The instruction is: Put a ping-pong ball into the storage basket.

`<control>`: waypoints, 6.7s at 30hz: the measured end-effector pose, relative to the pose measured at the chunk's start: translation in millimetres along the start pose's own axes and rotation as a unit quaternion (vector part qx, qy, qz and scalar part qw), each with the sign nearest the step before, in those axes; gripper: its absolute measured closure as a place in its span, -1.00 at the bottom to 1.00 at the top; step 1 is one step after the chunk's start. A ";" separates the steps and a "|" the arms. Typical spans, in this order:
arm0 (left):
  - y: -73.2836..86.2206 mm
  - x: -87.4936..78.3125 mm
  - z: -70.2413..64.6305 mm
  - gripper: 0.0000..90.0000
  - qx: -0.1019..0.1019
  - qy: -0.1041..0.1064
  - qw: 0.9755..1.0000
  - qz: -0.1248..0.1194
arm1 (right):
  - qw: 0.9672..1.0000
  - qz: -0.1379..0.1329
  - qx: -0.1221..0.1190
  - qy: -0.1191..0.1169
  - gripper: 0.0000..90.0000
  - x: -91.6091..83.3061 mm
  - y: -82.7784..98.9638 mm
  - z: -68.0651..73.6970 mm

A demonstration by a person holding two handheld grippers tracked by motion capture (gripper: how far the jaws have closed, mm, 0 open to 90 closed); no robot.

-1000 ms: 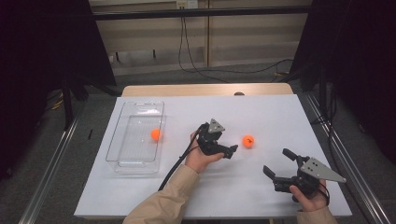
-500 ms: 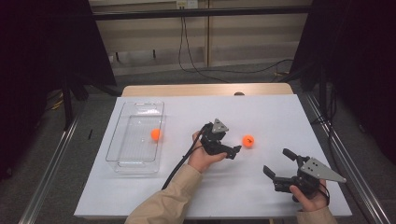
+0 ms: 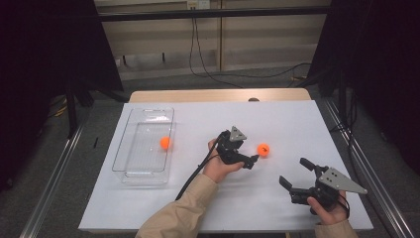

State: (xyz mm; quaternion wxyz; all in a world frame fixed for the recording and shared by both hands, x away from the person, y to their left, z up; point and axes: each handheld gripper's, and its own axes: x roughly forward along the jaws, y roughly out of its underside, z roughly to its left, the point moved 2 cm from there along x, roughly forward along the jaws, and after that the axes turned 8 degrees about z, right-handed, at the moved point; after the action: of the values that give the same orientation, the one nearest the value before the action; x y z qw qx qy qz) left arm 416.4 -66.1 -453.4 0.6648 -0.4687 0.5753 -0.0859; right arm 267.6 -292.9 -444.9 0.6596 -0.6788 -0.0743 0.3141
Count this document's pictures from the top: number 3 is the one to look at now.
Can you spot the person's right hand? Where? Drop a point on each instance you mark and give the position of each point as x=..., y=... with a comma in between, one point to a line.
x=327, y=215

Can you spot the black metal stand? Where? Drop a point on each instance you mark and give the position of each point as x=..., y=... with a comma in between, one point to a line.
x=71, y=112

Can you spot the orange ball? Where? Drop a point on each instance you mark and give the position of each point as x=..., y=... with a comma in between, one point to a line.
x=263, y=149
x=165, y=143

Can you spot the white table cover sheet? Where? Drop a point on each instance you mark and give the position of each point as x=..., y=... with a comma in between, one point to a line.
x=214, y=115

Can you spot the white wall socket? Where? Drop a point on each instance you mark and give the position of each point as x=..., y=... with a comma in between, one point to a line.
x=198, y=4

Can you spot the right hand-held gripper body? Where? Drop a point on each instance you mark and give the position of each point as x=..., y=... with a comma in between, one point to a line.
x=341, y=184

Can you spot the black curtain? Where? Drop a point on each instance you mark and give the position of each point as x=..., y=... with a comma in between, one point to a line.
x=379, y=66
x=39, y=66

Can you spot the small black floor item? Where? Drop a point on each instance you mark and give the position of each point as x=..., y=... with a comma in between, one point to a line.
x=95, y=142

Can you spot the aluminium floor rail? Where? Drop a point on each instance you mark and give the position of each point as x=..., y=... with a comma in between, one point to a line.
x=52, y=185
x=373, y=178

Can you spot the clear plastic container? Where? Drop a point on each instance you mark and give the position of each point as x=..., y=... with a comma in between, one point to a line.
x=142, y=158

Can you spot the black horizontal metal bar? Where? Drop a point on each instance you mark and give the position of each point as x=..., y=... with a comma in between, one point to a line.
x=198, y=14

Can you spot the light wooden table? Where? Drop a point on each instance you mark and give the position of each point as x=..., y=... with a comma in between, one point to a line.
x=198, y=95

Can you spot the person's left hand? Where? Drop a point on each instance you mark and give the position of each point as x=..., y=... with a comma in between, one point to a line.
x=216, y=172

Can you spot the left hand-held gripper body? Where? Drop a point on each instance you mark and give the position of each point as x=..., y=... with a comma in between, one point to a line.
x=231, y=148

